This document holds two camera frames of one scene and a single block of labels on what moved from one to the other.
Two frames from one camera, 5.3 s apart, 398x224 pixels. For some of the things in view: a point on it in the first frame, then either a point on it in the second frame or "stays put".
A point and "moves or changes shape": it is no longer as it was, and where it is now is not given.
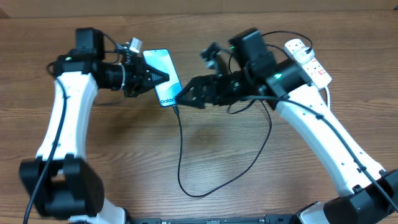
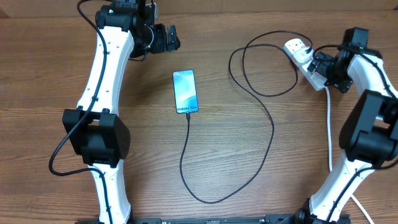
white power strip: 312,66 stays put
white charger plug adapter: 301,56 stays put
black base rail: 267,219 stays put
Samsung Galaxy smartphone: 166,93 moves or changes shape
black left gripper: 140,71 -> 161,43
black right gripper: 212,84 -> 324,62
